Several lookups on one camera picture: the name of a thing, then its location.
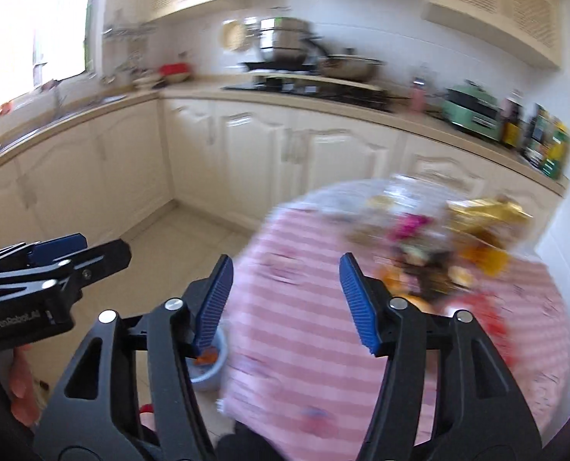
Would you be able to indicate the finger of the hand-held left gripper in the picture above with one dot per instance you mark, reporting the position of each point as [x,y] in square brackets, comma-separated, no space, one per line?
[104,257]
[59,245]

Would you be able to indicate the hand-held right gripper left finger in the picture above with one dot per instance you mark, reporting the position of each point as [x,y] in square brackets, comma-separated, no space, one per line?
[215,297]

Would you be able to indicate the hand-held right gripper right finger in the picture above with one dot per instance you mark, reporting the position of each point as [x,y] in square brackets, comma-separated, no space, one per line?
[357,297]

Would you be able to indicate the black snack wrapper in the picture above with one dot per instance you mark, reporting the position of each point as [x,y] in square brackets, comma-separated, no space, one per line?
[429,269]

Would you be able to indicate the person's left hand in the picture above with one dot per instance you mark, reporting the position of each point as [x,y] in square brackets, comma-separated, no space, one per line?
[23,379]

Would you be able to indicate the orange scrap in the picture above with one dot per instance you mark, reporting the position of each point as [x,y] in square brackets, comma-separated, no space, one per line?
[207,356]

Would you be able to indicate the pink checked tablecloth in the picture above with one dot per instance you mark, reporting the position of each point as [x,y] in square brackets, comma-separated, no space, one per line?
[304,326]

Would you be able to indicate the white fringed checked cloth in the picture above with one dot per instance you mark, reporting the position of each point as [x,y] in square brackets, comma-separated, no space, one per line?
[323,199]

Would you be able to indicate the red wrapper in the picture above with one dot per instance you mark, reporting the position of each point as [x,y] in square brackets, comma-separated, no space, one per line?
[487,317]

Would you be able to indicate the small yellow cellophane wrapper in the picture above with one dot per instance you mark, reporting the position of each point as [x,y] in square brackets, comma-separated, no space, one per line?
[486,255]

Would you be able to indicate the steel kitchen sink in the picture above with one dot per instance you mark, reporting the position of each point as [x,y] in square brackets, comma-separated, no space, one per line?
[68,108]

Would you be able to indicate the cream base cabinet run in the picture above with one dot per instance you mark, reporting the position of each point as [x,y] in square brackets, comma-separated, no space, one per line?
[246,153]

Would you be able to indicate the person's dark clothing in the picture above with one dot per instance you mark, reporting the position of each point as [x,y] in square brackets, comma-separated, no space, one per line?
[249,444]

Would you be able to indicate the red container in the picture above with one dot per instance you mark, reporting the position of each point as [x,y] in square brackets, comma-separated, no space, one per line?
[174,71]

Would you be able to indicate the pink cup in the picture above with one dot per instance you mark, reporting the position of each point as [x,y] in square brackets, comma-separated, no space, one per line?
[418,97]

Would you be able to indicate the black gas stove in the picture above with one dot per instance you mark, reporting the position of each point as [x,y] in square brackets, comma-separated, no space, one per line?
[309,90]

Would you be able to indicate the window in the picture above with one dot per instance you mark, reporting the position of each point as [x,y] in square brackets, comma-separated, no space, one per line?
[30,29]

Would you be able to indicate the green countertop appliance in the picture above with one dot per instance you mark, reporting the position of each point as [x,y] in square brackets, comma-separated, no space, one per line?
[472,111]

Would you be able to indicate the wok with glass lid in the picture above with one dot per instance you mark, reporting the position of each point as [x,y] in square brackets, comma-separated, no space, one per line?
[349,68]

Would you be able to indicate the dark sauce bottle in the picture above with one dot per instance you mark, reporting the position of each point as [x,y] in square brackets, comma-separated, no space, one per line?
[509,125]

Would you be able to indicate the round perforated cream plate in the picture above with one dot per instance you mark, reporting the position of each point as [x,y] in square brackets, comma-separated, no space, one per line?
[234,34]

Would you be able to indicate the stacked steel pots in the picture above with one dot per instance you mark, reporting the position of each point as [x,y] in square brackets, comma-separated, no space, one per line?
[280,38]

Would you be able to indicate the wall utensil rack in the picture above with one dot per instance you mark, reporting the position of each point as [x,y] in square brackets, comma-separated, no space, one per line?
[124,31]

